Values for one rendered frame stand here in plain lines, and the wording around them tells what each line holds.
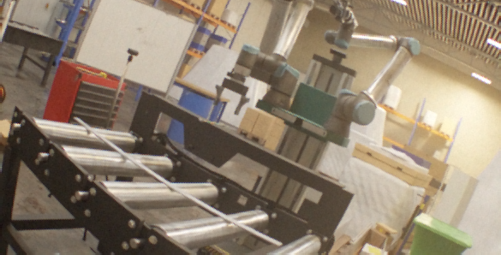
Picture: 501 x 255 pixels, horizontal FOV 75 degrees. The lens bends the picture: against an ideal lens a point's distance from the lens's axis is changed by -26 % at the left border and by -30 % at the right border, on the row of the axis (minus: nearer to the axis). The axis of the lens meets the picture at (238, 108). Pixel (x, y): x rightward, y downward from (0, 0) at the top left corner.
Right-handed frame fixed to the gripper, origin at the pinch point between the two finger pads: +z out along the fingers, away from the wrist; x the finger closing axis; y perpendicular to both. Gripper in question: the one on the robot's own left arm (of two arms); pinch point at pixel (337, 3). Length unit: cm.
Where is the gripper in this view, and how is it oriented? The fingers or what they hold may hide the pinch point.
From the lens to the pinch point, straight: 224.0
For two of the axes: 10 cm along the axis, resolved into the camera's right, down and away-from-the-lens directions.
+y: 8.0, 3.7, -4.7
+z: -4.5, -1.2, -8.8
